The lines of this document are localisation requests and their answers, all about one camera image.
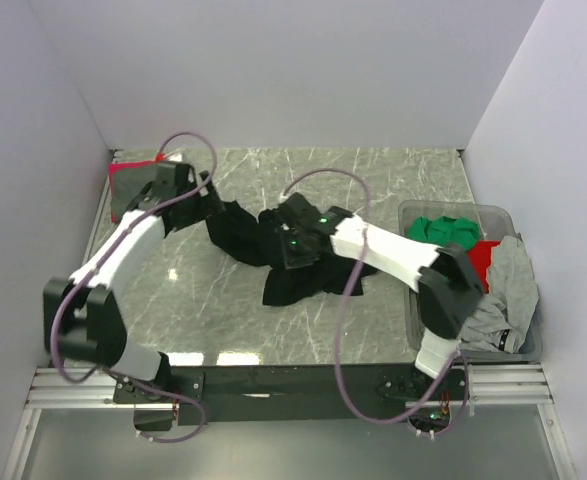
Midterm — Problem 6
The black t-shirt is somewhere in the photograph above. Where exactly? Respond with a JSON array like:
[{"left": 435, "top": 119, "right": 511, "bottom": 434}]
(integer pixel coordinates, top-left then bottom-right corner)
[{"left": 206, "top": 201, "right": 355, "bottom": 307}]

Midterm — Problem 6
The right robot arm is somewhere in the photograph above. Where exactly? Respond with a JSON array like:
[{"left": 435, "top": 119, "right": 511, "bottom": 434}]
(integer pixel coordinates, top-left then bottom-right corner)
[{"left": 276, "top": 193, "right": 484, "bottom": 399}]

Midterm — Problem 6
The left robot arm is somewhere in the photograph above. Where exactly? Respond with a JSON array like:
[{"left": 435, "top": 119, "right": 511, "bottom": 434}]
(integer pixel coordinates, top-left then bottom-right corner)
[{"left": 43, "top": 160, "right": 223, "bottom": 402}]

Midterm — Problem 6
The folded pink t-shirt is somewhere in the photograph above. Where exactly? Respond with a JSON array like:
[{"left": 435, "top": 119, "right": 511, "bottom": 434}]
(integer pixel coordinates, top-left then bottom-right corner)
[{"left": 107, "top": 158, "right": 160, "bottom": 224}]

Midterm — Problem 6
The green t-shirt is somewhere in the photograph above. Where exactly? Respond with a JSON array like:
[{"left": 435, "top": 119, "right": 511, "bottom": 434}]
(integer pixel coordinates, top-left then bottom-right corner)
[{"left": 407, "top": 216, "right": 481, "bottom": 251}]

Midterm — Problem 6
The black base beam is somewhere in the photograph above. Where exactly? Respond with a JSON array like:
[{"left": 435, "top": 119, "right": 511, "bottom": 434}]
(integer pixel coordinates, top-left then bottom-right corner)
[{"left": 112, "top": 362, "right": 474, "bottom": 430}]

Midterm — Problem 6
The red t-shirt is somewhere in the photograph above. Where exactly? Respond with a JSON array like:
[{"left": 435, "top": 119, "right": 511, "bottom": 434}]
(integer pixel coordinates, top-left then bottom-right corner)
[{"left": 467, "top": 240, "right": 500, "bottom": 292}]

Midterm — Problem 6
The clear plastic bin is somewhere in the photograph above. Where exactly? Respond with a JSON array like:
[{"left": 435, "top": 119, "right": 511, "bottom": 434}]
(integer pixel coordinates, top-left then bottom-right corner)
[{"left": 398, "top": 200, "right": 542, "bottom": 364}]

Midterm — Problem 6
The aluminium rail frame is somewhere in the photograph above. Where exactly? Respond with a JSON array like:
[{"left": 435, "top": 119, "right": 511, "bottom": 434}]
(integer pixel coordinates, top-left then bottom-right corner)
[{"left": 5, "top": 148, "right": 573, "bottom": 479}]

